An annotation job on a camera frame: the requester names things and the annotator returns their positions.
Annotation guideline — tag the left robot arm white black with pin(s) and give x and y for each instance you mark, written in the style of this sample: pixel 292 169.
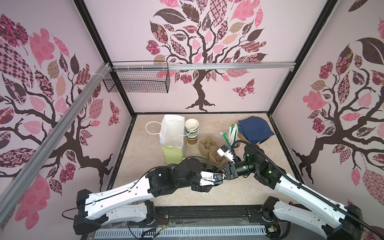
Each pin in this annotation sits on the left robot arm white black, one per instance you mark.
pixel 95 209

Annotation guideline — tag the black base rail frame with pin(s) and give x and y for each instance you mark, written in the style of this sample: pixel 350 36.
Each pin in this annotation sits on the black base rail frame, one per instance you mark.
pixel 146 215

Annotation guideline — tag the aluminium rail left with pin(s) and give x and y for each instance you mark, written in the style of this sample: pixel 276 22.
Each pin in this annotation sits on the aluminium rail left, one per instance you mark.
pixel 22 181

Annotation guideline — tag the stack of paper cups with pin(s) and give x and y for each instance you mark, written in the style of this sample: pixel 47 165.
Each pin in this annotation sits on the stack of paper cups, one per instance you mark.
pixel 192 131

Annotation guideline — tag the dark blue napkins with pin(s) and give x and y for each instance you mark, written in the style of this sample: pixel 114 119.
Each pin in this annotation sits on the dark blue napkins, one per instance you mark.
pixel 255 129

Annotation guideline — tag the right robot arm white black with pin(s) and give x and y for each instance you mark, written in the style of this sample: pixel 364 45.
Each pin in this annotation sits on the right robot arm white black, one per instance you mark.
pixel 321 215

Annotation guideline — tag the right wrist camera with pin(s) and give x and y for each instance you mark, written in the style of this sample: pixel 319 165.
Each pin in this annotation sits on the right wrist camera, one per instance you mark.
pixel 225 151

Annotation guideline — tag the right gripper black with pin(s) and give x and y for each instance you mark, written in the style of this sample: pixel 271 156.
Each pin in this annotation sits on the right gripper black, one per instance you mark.
pixel 230 171

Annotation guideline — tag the green wrapped straw leaning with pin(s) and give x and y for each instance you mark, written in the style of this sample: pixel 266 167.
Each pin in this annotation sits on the green wrapped straw leaning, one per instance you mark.
pixel 225 136

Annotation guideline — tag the black wire basket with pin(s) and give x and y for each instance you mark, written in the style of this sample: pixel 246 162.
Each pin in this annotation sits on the black wire basket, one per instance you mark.
pixel 138 77

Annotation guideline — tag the cardboard box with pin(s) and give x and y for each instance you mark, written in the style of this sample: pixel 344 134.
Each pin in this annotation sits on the cardboard box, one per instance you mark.
pixel 243 138

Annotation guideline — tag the white slotted cable duct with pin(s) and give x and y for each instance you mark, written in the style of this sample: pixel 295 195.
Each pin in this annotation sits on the white slotted cable duct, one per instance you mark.
pixel 177 233

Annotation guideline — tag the brown pulp cup carrier stack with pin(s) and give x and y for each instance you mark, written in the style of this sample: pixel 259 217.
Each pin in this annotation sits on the brown pulp cup carrier stack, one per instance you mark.
pixel 208 148

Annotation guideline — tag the pink bucket straw holder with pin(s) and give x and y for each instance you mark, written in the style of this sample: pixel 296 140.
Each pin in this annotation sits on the pink bucket straw holder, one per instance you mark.
pixel 236 145

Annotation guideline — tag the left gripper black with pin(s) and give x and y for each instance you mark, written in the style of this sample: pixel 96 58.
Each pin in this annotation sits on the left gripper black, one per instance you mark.
pixel 200 188

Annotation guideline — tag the paper gift bag with handles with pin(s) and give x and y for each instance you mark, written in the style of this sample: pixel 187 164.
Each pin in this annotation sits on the paper gift bag with handles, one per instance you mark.
pixel 172 138

